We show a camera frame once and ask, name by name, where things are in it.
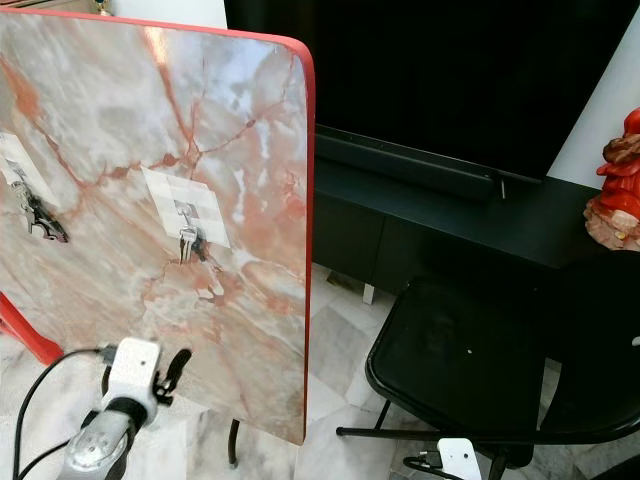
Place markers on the black television screen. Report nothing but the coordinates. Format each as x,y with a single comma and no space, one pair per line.
420,70

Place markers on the black tv console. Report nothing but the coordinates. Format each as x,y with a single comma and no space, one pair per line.
460,230

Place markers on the red plastic stool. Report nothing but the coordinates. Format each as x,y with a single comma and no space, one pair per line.
25,335

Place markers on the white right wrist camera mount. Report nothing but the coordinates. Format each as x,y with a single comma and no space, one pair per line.
458,458

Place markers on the black soundbar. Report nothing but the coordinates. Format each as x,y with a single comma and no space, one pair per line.
410,165

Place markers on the red figurine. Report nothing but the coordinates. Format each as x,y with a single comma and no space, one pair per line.
618,190

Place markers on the black folding chair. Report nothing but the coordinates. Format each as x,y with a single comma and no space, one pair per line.
460,355

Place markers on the marble pattern folding table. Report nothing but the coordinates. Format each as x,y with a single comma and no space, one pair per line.
160,110

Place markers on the large dark key bunch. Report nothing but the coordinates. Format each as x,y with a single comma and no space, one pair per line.
45,218

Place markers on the white console foot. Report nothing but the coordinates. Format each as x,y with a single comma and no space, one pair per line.
369,294

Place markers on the taped adhesive wall hook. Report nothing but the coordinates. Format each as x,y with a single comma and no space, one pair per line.
188,195
25,155

